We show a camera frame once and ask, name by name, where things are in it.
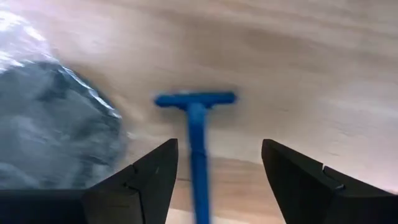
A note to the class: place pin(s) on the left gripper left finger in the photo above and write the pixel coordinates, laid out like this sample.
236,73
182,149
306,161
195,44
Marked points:
109,202

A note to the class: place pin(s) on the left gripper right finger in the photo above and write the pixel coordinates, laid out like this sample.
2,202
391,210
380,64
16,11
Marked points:
311,199

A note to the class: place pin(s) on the black hair net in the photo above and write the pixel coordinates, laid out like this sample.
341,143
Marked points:
56,124

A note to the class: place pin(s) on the blue disposable razor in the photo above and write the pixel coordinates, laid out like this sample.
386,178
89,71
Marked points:
197,140

